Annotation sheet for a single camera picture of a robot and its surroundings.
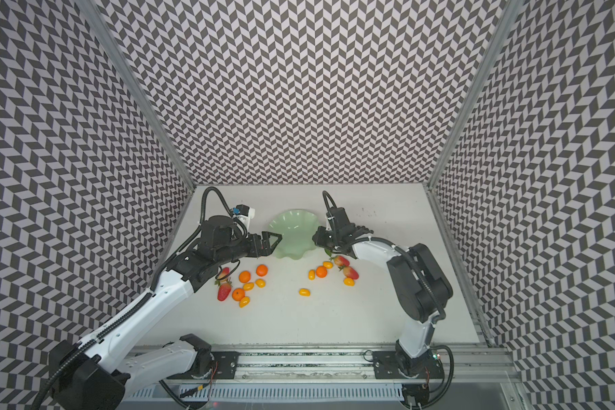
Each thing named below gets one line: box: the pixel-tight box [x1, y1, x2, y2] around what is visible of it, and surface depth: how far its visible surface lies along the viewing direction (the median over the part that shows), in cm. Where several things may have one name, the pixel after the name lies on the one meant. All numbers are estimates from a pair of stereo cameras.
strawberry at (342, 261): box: [333, 255, 351, 268], surface depth 95 cm
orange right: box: [316, 265, 328, 279], surface depth 92 cm
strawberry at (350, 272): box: [342, 266, 360, 280], surface depth 93 cm
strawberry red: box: [216, 281, 232, 302], surface depth 86 cm
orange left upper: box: [238, 270, 252, 284], surface depth 90 cm
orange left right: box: [255, 263, 269, 277], surface depth 93 cm
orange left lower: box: [232, 287, 245, 302], surface depth 86 cm
